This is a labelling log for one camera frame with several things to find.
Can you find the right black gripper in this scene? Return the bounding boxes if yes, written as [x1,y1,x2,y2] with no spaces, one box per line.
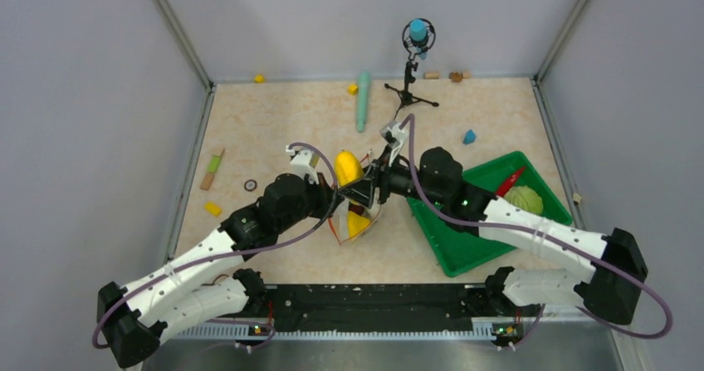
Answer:
[340,143,446,207]

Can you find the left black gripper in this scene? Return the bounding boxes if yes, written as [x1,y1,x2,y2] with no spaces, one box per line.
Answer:
[277,170,345,232]

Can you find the clear zip bag orange zipper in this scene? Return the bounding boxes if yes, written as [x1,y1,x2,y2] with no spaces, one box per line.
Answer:
[327,149,382,246]

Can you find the red chili pepper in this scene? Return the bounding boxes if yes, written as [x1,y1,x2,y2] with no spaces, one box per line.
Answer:
[496,166,526,197]

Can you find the green cabbage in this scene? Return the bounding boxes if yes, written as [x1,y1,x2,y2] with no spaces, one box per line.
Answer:
[504,186,545,215]

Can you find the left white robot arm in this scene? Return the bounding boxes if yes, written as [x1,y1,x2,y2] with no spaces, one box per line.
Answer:
[93,173,341,369]

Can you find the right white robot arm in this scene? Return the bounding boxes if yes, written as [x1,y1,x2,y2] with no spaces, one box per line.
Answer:
[342,147,648,325]

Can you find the wooden stick green block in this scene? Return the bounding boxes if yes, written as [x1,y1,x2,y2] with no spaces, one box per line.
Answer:
[199,147,225,191]

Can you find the teal plastic tube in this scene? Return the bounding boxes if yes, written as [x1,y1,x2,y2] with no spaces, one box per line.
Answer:
[355,71,371,133]

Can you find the green plastic tray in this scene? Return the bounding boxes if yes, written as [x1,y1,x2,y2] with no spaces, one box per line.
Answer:
[407,151,573,277]

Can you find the blue toy block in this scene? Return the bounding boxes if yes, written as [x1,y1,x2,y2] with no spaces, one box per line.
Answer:
[462,129,477,145]

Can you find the cork piece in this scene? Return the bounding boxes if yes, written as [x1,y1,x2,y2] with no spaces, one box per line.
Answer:
[424,71,440,80]

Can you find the brown wooden pieces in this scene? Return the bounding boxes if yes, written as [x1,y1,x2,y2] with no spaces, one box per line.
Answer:
[448,71,472,83]

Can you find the blue microphone on tripod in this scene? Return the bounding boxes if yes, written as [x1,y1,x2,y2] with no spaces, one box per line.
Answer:
[384,18,439,120]

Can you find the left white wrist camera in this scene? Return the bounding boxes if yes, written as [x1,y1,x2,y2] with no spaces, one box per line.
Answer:
[286,144,320,184]

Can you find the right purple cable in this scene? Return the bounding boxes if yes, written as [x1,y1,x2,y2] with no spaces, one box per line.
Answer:
[398,113,674,340]

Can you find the purple cable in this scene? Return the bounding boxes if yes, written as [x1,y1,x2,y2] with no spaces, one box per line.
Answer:
[398,113,674,340]
[90,141,340,350]

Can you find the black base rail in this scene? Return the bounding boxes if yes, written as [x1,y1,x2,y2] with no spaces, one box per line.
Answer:
[239,284,540,333]

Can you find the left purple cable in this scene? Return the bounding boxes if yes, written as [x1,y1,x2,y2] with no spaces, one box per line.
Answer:
[90,141,340,350]

